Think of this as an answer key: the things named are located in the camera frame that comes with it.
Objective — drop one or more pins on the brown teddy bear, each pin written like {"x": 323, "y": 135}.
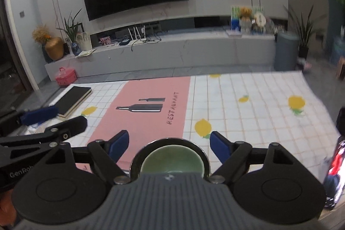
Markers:
{"x": 245, "y": 13}

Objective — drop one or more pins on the blue steel bowl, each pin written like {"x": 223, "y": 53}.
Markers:
{"x": 134, "y": 158}

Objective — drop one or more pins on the black notebook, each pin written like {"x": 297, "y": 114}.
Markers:
{"x": 71, "y": 99}

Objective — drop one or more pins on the tall potted plant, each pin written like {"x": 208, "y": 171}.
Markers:
{"x": 304, "y": 30}

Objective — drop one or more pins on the green and blue painting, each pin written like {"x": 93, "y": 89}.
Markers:
{"x": 235, "y": 18}

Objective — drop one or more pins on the flat book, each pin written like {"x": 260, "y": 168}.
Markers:
{"x": 234, "y": 33}

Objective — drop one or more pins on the small beige heater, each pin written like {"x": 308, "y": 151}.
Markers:
{"x": 341, "y": 68}

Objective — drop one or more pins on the pink slippers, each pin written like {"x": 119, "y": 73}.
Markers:
{"x": 304, "y": 63}

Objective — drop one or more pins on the decorative patterned plate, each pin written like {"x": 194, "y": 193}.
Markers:
{"x": 270, "y": 26}

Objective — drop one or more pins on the blue water bottle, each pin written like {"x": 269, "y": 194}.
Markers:
{"x": 338, "y": 52}

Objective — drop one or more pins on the blue glass vase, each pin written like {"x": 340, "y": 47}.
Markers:
{"x": 76, "y": 48}

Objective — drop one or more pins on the white drawing card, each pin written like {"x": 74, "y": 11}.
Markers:
{"x": 85, "y": 40}

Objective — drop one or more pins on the green ceramic bowl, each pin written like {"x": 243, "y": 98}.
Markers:
{"x": 169, "y": 160}

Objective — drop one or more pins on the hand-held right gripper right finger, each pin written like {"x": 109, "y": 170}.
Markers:
{"x": 219, "y": 146}

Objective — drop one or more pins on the pink plastic basket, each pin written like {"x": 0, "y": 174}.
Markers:
{"x": 66, "y": 78}

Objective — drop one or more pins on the green long-leaf plant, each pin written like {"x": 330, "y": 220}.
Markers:
{"x": 70, "y": 27}

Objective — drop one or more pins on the pink printed placemat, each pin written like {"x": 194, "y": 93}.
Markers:
{"x": 151, "y": 89}

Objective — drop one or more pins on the dried yellow flowers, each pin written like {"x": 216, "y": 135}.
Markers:
{"x": 41, "y": 33}

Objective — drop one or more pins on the gold vase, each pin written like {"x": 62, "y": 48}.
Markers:
{"x": 54, "y": 49}

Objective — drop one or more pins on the pink photo card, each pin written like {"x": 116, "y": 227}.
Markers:
{"x": 105, "y": 40}

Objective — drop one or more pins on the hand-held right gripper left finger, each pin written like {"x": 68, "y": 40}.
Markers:
{"x": 120, "y": 145}

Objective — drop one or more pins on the loose papers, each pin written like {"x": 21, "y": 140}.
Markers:
{"x": 85, "y": 53}

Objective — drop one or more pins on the grey stone television bench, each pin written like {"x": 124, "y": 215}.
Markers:
{"x": 188, "y": 52}

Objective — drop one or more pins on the black bin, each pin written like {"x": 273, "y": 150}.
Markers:
{"x": 341, "y": 122}

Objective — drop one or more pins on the grey trash bin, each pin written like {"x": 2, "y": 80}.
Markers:
{"x": 286, "y": 53}

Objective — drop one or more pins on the white router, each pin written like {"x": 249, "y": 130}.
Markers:
{"x": 137, "y": 37}

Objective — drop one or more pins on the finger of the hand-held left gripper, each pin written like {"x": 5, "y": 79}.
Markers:
{"x": 40, "y": 115}
{"x": 70, "y": 126}

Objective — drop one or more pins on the small black box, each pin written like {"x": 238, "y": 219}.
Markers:
{"x": 124, "y": 42}

